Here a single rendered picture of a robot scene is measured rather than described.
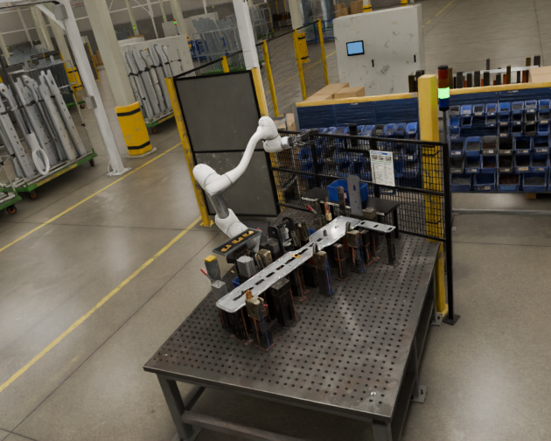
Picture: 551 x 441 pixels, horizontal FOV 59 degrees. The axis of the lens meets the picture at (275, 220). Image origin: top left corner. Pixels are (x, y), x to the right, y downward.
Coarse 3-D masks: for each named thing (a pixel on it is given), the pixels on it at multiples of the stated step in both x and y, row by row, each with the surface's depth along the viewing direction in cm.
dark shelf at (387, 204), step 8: (312, 192) 443; (320, 192) 439; (328, 192) 436; (312, 200) 432; (328, 200) 421; (368, 200) 406; (376, 200) 403; (384, 200) 400; (392, 200) 398; (376, 208) 390; (384, 208) 387; (392, 208) 386
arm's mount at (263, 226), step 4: (240, 220) 428; (244, 224) 425; (248, 224) 423; (252, 224) 422; (256, 224) 420; (260, 224) 418; (264, 224) 416; (268, 224) 415; (260, 228) 417; (264, 228) 415; (264, 232) 413; (264, 236) 412; (268, 236) 413; (260, 240) 412; (264, 240) 411; (252, 252) 411; (228, 256) 419; (232, 256) 418; (252, 256) 409; (228, 260) 419; (232, 260) 418
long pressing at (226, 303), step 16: (336, 224) 384; (352, 224) 379; (336, 240) 362; (288, 256) 352; (304, 256) 348; (288, 272) 334; (240, 288) 326; (256, 288) 322; (224, 304) 311; (240, 304) 308
